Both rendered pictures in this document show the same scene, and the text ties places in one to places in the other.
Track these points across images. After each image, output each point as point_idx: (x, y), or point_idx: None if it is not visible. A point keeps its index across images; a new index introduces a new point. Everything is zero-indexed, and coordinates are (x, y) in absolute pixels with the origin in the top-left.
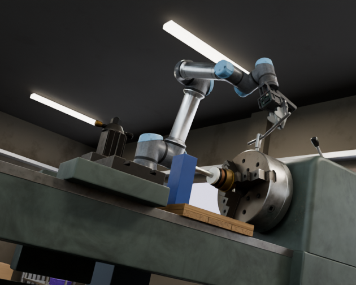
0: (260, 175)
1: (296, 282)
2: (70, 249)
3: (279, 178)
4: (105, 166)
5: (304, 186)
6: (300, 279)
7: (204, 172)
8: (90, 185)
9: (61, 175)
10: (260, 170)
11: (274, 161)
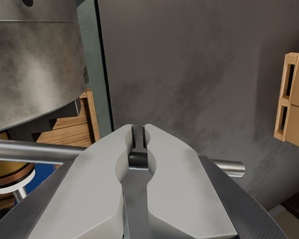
0: (79, 106)
1: (77, 2)
2: None
3: (84, 55)
4: (128, 233)
5: None
6: (83, 1)
7: (27, 192)
8: None
9: None
10: (78, 109)
11: (52, 62)
